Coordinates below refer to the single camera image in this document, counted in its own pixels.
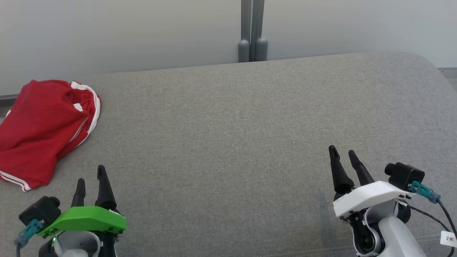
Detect left cable with teal plug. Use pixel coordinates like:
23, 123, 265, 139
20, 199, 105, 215
14, 219, 44, 257

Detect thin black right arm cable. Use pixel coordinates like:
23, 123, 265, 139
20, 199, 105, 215
398, 201, 451, 233

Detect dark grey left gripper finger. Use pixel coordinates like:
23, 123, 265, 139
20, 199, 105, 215
71, 178, 87, 208
95, 165, 117, 211

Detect grey fabric sofa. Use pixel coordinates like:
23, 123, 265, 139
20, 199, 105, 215
0, 52, 457, 257

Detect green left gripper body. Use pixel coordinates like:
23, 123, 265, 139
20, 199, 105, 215
37, 206, 127, 239

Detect grey partition post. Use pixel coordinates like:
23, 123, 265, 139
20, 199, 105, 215
238, 0, 268, 63

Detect right cable with teal plug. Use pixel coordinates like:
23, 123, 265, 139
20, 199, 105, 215
409, 180, 457, 257

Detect red shorts with white stripes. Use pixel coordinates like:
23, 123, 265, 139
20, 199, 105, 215
7, 79, 102, 161

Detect cable with teal plug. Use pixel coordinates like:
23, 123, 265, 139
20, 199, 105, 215
14, 219, 44, 257
409, 180, 457, 257

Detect white cable label tag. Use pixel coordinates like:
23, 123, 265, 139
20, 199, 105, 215
440, 230, 457, 247

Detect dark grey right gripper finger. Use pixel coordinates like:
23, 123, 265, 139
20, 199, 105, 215
328, 145, 355, 197
348, 150, 375, 187

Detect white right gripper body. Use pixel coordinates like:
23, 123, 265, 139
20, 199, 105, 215
333, 181, 415, 218

